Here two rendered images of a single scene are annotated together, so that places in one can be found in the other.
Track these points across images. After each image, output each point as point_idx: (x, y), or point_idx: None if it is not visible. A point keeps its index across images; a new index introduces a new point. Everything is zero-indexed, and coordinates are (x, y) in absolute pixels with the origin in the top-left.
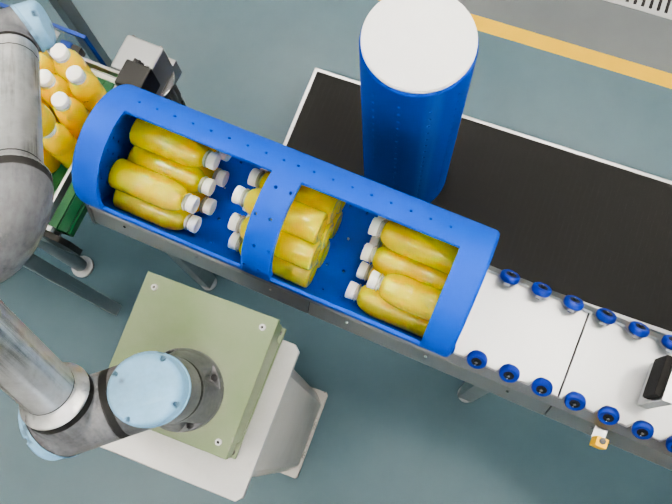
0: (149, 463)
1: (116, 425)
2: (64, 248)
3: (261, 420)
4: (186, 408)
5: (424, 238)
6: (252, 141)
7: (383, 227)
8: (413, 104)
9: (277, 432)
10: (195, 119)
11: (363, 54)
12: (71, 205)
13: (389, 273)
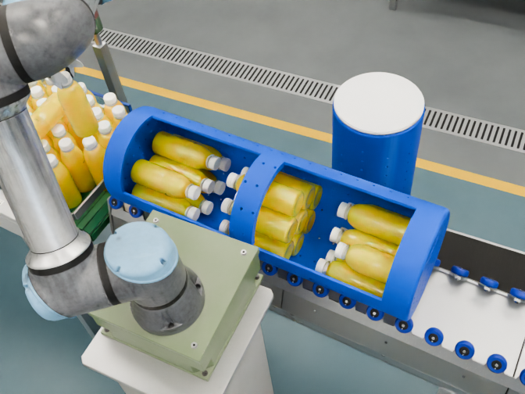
0: (127, 381)
1: (107, 280)
2: None
3: (234, 349)
4: (170, 280)
5: (385, 214)
6: (247, 140)
7: (350, 208)
8: (374, 147)
9: None
10: (205, 125)
11: (335, 109)
12: (97, 214)
13: None
